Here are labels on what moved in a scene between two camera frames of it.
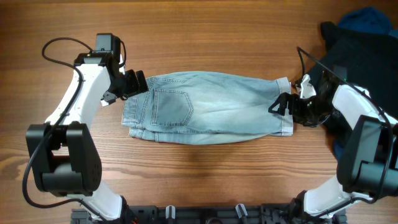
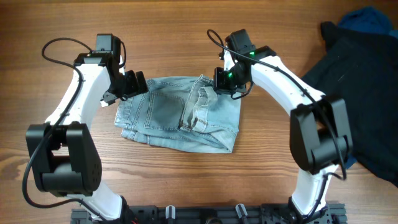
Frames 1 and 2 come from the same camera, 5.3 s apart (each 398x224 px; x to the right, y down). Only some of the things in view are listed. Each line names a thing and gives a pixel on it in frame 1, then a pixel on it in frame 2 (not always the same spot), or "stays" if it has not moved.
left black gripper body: x=126 y=86 stays
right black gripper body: x=306 y=110 to x=228 y=81
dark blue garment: x=367 y=19 stays
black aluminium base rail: x=211 y=214 stays
